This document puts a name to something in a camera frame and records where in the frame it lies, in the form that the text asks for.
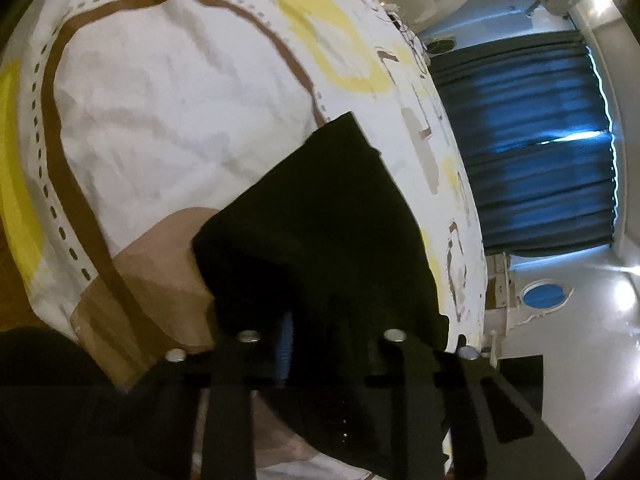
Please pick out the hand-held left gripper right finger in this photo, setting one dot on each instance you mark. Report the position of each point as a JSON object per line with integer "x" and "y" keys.
{"x": 417, "y": 367}

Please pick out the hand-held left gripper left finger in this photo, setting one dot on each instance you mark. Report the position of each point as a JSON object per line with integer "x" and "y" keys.
{"x": 284, "y": 347}

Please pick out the black pants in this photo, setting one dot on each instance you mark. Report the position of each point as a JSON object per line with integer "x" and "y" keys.
{"x": 325, "y": 235}

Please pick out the pale bedside furniture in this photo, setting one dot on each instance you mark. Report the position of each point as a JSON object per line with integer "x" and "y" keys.
{"x": 499, "y": 290}

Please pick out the dark blue curtain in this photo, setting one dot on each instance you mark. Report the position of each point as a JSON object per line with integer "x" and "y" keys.
{"x": 525, "y": 160}

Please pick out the printed bed sheet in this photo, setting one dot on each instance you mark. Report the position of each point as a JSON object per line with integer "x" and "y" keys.
{"x": 150, "y": 110}

